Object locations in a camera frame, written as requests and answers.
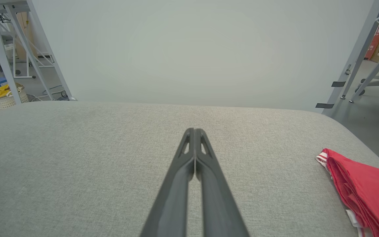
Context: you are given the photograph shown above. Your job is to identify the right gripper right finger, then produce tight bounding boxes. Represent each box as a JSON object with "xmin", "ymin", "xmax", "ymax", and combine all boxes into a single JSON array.
[{"xmin": 195, "ymin": 128, "xmax": 250, "ymax": 237}]

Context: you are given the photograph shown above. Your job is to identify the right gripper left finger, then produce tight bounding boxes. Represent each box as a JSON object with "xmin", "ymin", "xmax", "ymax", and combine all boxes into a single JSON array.
[{"xmin": 140, "ymin": 128, "xmax": 196, "ymax": 237}]

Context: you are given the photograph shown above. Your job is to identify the red basketball jersey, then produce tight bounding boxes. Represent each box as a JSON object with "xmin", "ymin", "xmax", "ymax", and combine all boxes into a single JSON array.
[{"xmin": 316, "ymin": 148, "xmax": 379, "ymax": 237}]

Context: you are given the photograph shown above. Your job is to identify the grey fabric sofa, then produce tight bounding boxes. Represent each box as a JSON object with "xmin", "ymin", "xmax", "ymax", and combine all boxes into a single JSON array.
[{"xmin": 0, "ymin": 100, "xmax": 379, "ymax": 237}]

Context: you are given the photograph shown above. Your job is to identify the white woven laundry basket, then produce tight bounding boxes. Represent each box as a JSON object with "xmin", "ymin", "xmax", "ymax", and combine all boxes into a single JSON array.
[{"xmin": 0, "ymin": 82, "xmax": 29, "ymax": 113}]

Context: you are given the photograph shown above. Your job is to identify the tall tan cardboard panel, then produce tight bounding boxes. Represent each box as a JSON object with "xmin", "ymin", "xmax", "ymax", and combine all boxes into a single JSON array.
[{"xmin": 14, "ymin": 12, "xmax": 35, "ymax": 61}]

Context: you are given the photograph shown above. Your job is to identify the red printed box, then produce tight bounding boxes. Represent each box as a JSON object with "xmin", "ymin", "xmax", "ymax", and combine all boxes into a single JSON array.
[{"xmin": 364, "ymin": 25, "xmax": 379, "ymax": 60}]

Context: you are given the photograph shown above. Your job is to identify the floor cables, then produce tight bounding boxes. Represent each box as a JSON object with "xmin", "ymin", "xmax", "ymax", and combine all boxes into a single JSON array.
[{"xmin": 28, "ymin": 85, "xmax": 69, "ymax": 101}]

